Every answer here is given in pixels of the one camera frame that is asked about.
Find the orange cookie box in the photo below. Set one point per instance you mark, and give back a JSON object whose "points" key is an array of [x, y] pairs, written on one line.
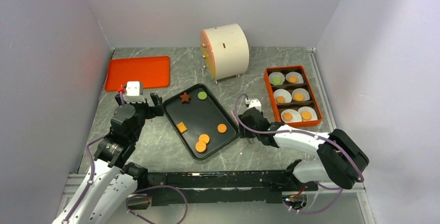
{"points": [[278, 108]]}

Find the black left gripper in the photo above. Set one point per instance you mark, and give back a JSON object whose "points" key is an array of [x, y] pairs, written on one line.
{"points": [[156, 110]]}

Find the white paper cup front right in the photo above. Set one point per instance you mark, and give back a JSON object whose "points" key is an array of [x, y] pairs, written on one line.
{"points": [[310, 109]]}

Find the orange flower cookie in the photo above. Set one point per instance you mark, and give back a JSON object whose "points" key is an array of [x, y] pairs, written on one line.
{"points": [[280, 99], [287, 116]]}

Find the orange shell cookie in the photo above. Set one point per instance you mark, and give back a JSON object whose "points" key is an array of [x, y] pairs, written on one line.
{"points": [[293, 79]]}

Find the square waffle cookie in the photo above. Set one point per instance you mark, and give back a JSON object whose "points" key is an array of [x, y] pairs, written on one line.
{"points": [[181, 127]]}

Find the round cream toy oven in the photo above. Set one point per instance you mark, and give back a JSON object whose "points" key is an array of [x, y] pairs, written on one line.
{"points": [[225, 50]]}

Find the green sandwich cookie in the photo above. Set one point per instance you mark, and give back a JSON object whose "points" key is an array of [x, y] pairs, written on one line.
{"points": [[276, 80]]}

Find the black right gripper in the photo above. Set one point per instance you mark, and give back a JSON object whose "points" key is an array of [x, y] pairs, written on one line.
{"points": [[243, 131]]}

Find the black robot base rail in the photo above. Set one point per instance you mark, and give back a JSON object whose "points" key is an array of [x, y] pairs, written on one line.
{"points": [[211, 187]]}

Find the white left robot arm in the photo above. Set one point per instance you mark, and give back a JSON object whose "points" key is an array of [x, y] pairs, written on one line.
{"points": [[109, 154]]}

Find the white paper cup back left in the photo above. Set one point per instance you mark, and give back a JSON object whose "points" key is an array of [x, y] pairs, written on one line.
{"points": [[276, 74]]}

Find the black baking tray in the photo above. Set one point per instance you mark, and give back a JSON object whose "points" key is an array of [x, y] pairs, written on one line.
{"points": [[200, 117]]}

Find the white paper cup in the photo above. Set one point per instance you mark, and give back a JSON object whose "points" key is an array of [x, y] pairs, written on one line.
{"points": [[282, 92], [297, 75], [302, 91], [295, 114], [276, 74], [310, 109]]}

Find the brown star cookie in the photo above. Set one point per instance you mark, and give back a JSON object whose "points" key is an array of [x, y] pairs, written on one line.
{"points": [[185, 98]]}

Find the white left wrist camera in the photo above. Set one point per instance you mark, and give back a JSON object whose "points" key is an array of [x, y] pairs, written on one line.
{"points": [[132, 92]]}

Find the white paper cup middle left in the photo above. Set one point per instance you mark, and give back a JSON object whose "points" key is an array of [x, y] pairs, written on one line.
{"points": [[282, 92]]}

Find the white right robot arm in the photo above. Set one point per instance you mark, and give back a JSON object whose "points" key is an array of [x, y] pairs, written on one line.
{"points": [[338, 158]]}

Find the plain green round cookie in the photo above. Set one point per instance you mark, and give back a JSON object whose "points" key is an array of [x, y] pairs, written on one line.
{"points": [[202, 95]]}

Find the white paper cup back right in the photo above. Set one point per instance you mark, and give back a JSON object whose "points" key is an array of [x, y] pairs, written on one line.
{"points": [[297, 75]]}

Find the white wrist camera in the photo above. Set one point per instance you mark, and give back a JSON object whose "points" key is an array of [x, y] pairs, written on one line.
{"points": [[253, 103], [132, 92]]}

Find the white paper cup front left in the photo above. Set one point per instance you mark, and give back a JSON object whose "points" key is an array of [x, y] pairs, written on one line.
{"points": [[295, 114]]}

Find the white paper cup middle right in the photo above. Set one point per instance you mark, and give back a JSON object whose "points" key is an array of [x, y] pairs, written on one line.
{"points": [[302, 91]]}

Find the plain orange round cookie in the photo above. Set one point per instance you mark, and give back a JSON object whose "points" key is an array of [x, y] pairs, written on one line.
{"points": [[222, 128]]}

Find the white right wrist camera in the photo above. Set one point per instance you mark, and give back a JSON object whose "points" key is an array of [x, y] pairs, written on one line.
{"points": [[253, 103]]}

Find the orange tray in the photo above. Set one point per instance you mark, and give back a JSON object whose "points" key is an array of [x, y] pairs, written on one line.
{"points": [[152, 72]]}

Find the round orange cookie front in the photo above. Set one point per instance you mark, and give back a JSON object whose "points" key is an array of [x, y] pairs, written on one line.
{"points": [[200, 147]]}

